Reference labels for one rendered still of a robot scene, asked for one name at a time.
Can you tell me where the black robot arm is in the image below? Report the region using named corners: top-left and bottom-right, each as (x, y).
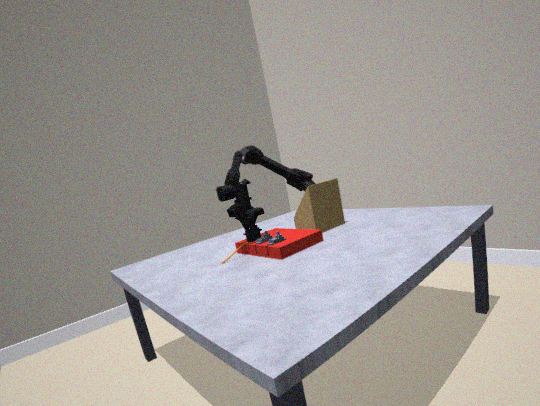
top-left (216, 145), bottom-right (316, 217)

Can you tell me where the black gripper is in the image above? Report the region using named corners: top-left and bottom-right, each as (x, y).
top-left (235, 195), bottom-right (264, 232)

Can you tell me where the red flat deck plate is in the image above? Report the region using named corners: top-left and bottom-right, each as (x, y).
top-left (237, 228), bottom-right (324, 260)

